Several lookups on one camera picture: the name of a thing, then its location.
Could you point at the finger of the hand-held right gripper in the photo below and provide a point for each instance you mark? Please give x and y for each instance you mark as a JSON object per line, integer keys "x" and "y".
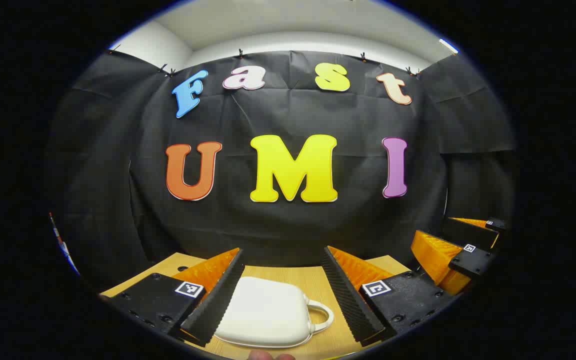
{"x": 468, "y": 232}
{"x": 473, "y": 261}

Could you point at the black backdrop cloth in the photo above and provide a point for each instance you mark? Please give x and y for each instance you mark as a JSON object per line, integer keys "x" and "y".
{"x": 118, "y": 150}

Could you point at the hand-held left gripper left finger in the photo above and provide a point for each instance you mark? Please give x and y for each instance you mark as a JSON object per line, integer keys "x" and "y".
{"x": 220, "y": 295}

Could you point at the white side table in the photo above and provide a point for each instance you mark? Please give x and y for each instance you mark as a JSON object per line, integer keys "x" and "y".
{"x": 65, "y": 247}

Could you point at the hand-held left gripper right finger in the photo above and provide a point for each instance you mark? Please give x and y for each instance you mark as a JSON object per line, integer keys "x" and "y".
{"x": 348, "y": 300}

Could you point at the ceiling light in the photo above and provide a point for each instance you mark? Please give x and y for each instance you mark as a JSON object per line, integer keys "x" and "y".
{"x": 449, "y": 46}

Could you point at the white suitcase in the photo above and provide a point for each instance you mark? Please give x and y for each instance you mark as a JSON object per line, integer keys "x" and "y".
{"x": 268, "y": 310}

